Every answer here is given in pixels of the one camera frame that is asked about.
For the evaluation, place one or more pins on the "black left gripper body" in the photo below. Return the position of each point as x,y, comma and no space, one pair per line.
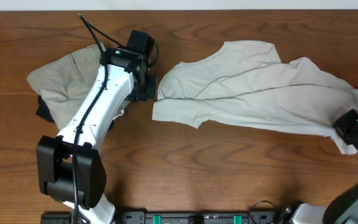
149,87

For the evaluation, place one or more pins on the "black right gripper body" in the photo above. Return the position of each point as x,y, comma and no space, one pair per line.
356,130

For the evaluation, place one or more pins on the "light grey t-shirt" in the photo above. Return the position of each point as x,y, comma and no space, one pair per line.
246,84

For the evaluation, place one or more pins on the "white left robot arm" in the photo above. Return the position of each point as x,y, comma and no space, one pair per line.
70,167

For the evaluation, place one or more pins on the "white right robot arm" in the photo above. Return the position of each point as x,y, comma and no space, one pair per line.
344,208

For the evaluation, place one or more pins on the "folded khaki shorts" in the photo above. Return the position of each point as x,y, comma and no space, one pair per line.
64,84

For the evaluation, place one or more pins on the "black garment under shorts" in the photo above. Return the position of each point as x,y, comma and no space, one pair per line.
43,110

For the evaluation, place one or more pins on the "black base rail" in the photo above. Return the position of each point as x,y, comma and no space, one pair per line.
256,215

